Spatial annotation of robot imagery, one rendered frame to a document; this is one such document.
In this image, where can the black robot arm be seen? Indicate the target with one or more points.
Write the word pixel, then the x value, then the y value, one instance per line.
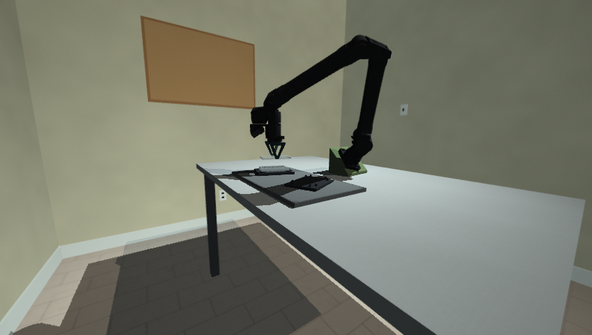
pixel 358 48

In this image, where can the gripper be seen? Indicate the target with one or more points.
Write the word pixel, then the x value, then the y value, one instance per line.
pixel 277 142

